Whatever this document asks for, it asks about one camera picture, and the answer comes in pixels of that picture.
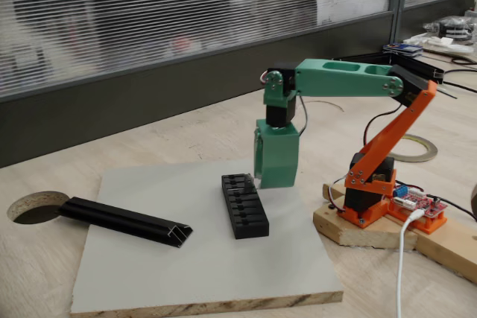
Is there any black ribbed rectangular block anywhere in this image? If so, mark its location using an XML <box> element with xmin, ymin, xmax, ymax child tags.
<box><xmin>221</xmin><ymin>173</ymin><xmax>270</xmax><ymax>241</ymax></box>

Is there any wooden base block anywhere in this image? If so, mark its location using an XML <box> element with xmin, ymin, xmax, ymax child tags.
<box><xmin>312</xmin><ymin>182</ymin><xmax>477</xmax><ymax>285</ymax></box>

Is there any grey chipboard panel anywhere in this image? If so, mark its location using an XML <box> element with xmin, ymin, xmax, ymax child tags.
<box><xmin>69</xmin><ymin>157</ymin><xmax>344</xmax><ymax>315</ymax></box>

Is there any red controller board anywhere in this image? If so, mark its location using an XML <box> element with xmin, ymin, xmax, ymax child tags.
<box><xmin>391</xmin><ymin>182</ymin><xmax>446</xmax><ymax>219</ymax></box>

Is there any stack of blue cards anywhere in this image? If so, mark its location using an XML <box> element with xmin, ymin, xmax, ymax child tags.
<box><xmin>382</xmin><ymin>42</ymin><xmax>424</xmax><ymax>58</ymax></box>

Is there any black aluminium profile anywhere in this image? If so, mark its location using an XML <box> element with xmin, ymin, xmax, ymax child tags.
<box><xmin>58</xmin><ymin>197</ymin><xmax>195</xmax><ymax>249</ymax></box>

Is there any white plastic parts pile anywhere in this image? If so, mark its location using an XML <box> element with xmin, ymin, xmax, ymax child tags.
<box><xmin>402</xmin><ymin>33</ymin><xmax>475</xmax><ymax>57</ymax></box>

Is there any black and white round object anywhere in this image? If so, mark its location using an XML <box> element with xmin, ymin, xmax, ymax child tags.
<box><xmin>436</xmin><ymin>16</ymin><xmax>473</xmax><ymax>42</ymax></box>

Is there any thin grey wire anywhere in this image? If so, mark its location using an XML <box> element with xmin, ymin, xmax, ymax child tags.
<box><xmin>311</xmin><ymin>100</ymin><xmax>345</xmax><ymax>112</ymax></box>

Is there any red black servo wire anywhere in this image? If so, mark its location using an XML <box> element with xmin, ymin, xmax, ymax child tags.
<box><xmin>363</xmin><ymin>107</ymin><xmax>404</xmax><ymax>147</ymax></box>

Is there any metallic tape ring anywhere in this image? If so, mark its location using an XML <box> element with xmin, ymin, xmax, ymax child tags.
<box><xmin>393</xmin><ymin>133</ymin><xmax>439</xmax><ymax>163</ymax></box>

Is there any white USB cable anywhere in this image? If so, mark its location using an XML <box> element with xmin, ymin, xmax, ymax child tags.
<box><xmin>394</xmin><ymin>209</ymin><xmax>424</xmax><ymax>318</ymax></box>

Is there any long black frame profile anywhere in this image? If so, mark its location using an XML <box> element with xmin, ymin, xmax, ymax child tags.
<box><xmin>333</xmin><ymin>51</ymin><xmax>446</xmax><ymax>86</ymax></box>

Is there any black power cable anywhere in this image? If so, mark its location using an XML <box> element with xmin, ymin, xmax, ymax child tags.
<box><xmin>426</xmin><ymin>193</ymin><xmax>477</xmax><ymax>222</ymax></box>

